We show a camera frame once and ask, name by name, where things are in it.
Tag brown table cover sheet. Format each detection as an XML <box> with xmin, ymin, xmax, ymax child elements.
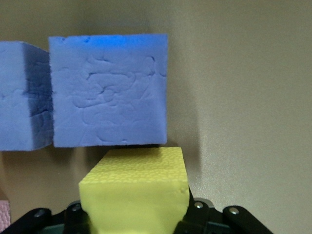
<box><xmin>0</xmin><ymin>0</ymin><xmax>312</xmax><ymax>234</ymax></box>

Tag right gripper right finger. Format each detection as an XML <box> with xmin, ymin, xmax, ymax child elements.
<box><xmin>174</xmin><ymin>189</ymin><xmax>271</xmax><ymax>234</ymax></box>

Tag pink foam block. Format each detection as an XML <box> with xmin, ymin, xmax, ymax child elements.
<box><xmin>0</xmin><ymin>199</ymin><xmax>12</xmax><ymax>229</ymax></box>

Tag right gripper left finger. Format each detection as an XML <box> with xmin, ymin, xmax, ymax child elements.
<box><xmin>9</xmin><ymin>201</ymin><xmax>92</xmax><ymax>234</ymax></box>

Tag yellow foam block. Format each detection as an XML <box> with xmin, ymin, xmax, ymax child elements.
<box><xmin>78</xmin><ymin>146</ymin><xmax>190</xmax><ymax>234</ymax></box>

